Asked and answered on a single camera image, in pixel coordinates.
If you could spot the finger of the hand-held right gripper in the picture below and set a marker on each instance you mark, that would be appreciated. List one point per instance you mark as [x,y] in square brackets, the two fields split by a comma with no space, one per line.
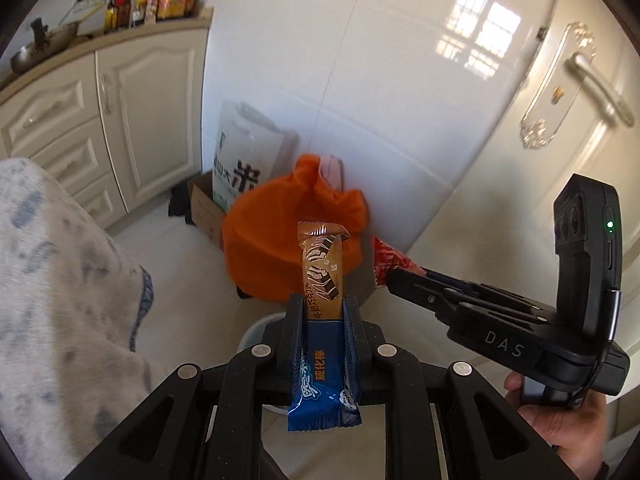
[500,297]
[420,292]

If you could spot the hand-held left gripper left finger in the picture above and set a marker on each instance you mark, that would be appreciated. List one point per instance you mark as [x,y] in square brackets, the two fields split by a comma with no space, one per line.
[290,340]

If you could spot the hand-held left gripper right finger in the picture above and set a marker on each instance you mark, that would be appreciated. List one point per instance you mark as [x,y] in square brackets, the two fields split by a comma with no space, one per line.
[352,345]

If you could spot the red snack wrapper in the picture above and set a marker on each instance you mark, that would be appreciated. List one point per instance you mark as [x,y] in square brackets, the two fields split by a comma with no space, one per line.
[387,260]

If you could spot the brown and blue wafer wrapper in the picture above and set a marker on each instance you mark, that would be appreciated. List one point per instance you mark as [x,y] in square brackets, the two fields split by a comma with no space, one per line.
[322,280]

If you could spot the person's right hand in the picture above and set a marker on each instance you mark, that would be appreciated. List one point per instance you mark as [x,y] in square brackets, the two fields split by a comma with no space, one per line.
[565,430]

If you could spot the orange plastic bag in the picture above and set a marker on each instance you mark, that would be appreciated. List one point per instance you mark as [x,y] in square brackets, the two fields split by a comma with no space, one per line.
[265,240]

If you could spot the cream door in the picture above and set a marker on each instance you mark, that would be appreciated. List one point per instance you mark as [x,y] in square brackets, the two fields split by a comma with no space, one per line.
[500,160]

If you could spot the pink plastic bag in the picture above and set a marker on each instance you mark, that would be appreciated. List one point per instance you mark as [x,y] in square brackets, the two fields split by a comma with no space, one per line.
[331,172]

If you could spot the brown cardboard box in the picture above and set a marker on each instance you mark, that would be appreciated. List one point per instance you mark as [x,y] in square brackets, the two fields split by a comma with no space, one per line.
[205,215]

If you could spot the dark cloth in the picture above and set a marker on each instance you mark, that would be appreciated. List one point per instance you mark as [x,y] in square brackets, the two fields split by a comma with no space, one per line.
[177,205]

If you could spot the white printed rice bag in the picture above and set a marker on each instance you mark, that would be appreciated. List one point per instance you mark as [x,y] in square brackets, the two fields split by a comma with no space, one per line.
[245,135]

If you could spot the blue printed white tablecloth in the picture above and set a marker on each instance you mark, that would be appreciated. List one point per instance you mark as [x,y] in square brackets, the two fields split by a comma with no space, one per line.
[60,285]

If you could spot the cream kitchen cabinet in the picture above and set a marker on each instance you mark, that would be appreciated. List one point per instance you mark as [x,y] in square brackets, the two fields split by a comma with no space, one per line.
[150,110]

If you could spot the metal wok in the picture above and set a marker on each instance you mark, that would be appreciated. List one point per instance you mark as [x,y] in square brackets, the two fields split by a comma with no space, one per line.
[45,45]

